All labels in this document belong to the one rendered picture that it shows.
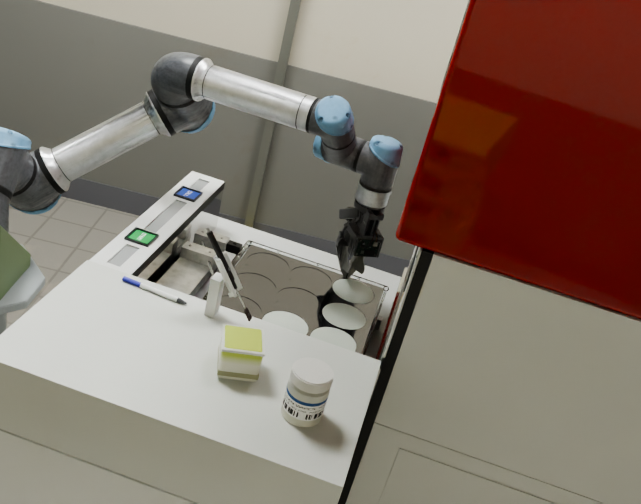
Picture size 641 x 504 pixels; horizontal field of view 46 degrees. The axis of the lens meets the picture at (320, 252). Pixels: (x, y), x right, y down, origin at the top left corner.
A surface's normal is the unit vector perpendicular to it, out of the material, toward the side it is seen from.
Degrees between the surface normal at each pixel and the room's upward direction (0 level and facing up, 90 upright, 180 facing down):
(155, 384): 0
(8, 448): 90
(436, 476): 90
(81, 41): 90
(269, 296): 0
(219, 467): 90
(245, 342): 0
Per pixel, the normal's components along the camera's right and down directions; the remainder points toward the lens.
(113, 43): -0.09, 0.47
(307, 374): 0.22, -0.85
